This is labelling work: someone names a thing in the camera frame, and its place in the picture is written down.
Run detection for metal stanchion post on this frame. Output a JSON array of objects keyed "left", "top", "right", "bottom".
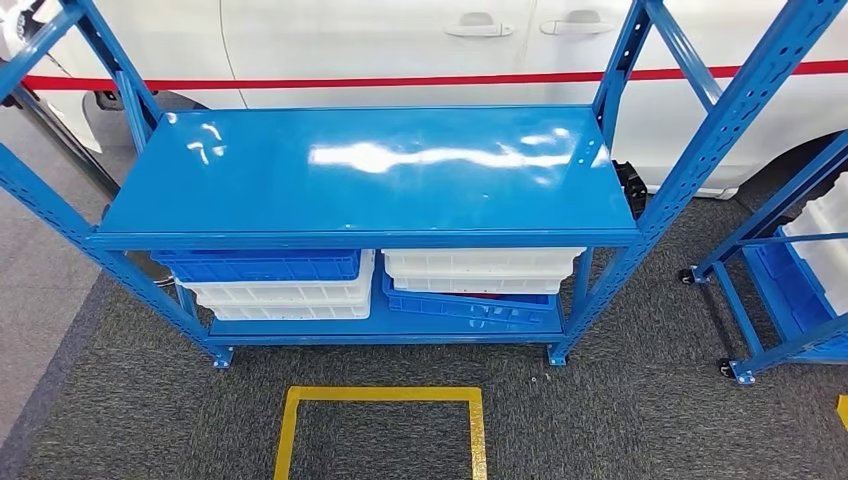
[{"left": 0, "top": 86, "right": 121, "bottom": 200}]

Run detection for blue metal shelf rack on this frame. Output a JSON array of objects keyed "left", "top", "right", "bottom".
[
  {"left": 678, "top": 129, "right": 848, "bottom": 387},
  {"left": 0, "top": 0, "right": 848, "bottom": 369}
]

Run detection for white car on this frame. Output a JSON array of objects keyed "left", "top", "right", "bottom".
[{"left": 0, "top": 0, "right": 848, "bottom": 200}]

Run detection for blue plastic bin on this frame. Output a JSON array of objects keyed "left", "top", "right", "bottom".
[
  {"left": 150, "top": 249, "right": 362, "bottom": 284},
  {"left": 382, "top": 274, "right": 558, "bottom": 327},
  {"left": 755, "top": 228, "right": 848, "bottom": 352}
]

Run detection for yellow floor tape square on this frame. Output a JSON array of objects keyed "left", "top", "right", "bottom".
[{"left": 273, "top": 386, "right": 488, "bottom": 480}]

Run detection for red barrier belt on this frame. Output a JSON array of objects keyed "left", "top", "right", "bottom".
[{"left": 23, "top": 59, "right": 848, "bottom": 93}]

